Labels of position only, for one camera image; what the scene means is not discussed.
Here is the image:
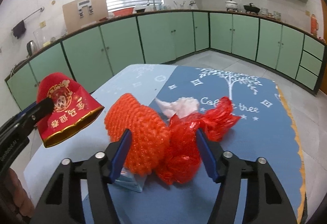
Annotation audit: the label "red plastic basin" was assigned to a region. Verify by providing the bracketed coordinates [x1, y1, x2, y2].
[113, 7, 134, 17]

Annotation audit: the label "green lower kitchen cabinets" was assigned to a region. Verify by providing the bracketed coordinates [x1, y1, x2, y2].
[5, 11, 326, 109]

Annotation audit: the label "brown cardboard box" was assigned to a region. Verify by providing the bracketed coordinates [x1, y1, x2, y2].
[62, 0, 109, 34]

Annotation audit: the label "red plastic bag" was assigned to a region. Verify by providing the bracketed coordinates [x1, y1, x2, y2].
[155, 97, 240, 185]

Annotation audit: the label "wooden door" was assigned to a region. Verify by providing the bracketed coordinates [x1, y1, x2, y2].
[317, 0, 327, 96]

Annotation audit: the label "blue patterned table mat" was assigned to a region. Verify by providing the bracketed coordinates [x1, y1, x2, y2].
[24, 63, 307, 224]

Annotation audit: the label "steel electric kettle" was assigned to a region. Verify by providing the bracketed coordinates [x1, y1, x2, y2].
[26, 40, 38, 57]

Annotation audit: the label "white cooking pot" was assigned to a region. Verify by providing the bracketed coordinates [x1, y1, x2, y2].
[225, 0, 238, 12]

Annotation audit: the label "black wok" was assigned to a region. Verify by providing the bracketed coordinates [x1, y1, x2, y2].
[243, 3, 261, 15]

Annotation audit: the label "person's left hand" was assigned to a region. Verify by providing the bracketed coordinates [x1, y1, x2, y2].
[1, 168, 35, 223]

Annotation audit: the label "red gold paper cup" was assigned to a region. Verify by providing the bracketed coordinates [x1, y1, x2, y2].
[36, 72, 104, 148]

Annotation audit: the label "light blue snack wrapper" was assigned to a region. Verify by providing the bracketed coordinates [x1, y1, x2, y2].
[114, 168, 147, 193]

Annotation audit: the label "orange foam fruit net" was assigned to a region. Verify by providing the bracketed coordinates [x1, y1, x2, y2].
[104, 94, 170, 176]

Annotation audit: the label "chrome kitchen faucet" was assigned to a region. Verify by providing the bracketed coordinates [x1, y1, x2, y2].
[146, 0, 156, 11]

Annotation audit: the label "orange thermos flask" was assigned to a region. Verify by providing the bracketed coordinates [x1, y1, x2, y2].
[310, 14, 319, 37]

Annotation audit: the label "white tissue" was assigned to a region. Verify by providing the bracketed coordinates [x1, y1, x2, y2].
[155, 97, 199, 118]

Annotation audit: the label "dark hanging towel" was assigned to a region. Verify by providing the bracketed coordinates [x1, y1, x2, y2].
[12, 20, 26, 39]

